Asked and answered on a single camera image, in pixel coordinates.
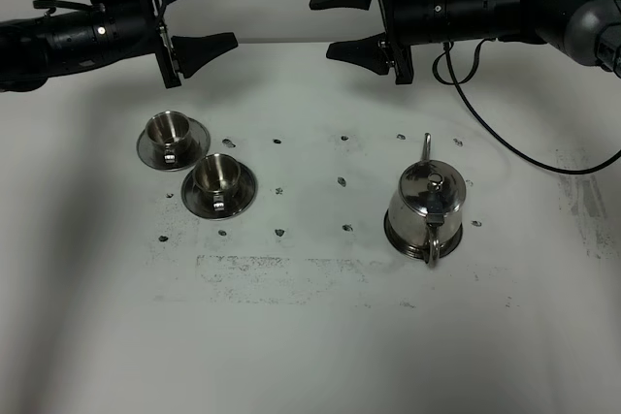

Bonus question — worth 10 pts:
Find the stainless steel teacup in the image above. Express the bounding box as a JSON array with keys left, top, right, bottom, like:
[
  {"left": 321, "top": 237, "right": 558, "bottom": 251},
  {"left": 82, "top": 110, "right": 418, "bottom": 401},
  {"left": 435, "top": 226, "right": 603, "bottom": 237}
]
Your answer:
[
  {"left": 145, "top": 111, "right": 191, "bottom": 165},
  {"left": 193, "top": 153, "right": 242, "bottom": 212}
]

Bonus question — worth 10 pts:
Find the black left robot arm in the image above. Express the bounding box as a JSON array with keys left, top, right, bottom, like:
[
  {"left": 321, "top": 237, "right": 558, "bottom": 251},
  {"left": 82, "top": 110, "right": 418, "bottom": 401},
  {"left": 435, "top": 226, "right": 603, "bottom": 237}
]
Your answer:
[{"left": 1, "top": 0, "right": 238, "bottom": 92}]

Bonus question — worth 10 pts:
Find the near stainless steel teacup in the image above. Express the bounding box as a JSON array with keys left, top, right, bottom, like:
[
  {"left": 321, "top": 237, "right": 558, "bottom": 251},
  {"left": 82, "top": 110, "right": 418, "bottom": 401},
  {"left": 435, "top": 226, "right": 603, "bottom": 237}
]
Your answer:
[{"left": 193, "top": 153, "right": 242, "bottom": 212}]

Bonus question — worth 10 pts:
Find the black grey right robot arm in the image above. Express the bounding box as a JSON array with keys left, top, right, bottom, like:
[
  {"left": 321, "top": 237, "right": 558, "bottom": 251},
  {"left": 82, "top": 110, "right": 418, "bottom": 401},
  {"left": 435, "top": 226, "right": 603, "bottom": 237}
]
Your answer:
[{"left": 310, "top": 0, "right": 620, "bottom": 84}]

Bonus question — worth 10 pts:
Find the far stainless steel saucer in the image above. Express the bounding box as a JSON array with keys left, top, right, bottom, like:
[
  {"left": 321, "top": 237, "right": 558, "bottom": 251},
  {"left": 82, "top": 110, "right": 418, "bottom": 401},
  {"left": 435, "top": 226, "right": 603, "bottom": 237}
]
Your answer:
[{"left": 136, "top": 118, "right": 211, "bottom": 172}]

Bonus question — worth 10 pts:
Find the near stainless steel saucer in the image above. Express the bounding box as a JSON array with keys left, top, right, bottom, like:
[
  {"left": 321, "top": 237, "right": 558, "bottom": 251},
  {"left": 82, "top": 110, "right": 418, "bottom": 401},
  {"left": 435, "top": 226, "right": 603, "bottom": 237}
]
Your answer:
[{"left": 180, "top": 163, "right": 258, "bottom": 220}]

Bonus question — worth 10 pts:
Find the stainless steel teapot tray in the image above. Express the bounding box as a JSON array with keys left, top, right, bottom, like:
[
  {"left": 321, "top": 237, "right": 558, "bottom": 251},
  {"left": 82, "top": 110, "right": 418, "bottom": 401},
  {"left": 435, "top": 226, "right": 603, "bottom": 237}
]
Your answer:
[{"left": 383, "top": 213, "right": 463, "bottom": 260}]

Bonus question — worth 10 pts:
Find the far stainless steel teacup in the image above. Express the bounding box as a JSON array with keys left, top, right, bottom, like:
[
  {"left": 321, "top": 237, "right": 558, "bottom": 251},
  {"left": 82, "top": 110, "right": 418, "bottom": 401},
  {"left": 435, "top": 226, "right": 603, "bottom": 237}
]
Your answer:
[{"left": 145, "top": 111, "right": 191, "bottom": 165}]

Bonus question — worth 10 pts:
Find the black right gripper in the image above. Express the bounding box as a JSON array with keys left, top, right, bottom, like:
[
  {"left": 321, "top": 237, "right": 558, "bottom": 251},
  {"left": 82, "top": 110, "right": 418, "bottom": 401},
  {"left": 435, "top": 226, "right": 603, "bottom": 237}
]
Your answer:
[{"left": 309, "top": 0, "right": 413, "bottom": 85}]

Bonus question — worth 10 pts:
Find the stainless steel saucer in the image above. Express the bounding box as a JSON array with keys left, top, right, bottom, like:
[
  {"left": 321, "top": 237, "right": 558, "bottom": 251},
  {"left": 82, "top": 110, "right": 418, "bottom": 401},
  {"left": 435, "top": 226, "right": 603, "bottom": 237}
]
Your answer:
[
  {"left": 136, "top": 118, "right": 211, "bottom": 172},
  {"left": 180, "top": 163, "right": 258, "bottom": 220}
]

